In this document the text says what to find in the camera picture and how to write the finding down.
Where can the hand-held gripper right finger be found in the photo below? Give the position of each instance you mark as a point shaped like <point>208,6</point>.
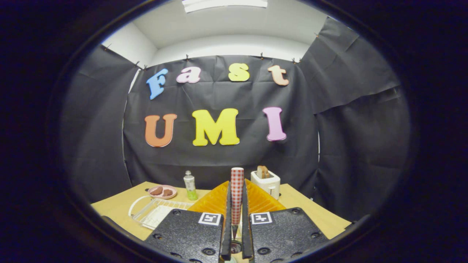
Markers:
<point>245,226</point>

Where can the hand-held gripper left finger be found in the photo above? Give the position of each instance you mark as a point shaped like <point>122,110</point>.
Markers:
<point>226,226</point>

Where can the small pink plate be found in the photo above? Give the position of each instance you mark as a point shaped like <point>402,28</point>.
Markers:
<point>173,189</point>

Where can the cream toaster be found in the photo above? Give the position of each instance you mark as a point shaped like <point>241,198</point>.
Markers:
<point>272,186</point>

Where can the green drink bottle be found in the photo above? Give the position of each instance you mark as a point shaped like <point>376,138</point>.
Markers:
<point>189,184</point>

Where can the brown bread slice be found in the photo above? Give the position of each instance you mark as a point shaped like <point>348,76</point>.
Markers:
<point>262,171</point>

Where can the black backdrop cloth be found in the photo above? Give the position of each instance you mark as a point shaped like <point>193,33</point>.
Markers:
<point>219,160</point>

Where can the brown food piece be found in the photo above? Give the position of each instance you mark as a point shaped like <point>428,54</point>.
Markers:
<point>157,191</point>
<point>168,193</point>

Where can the white ceiling light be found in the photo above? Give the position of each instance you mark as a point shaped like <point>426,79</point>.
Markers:
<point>225,4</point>

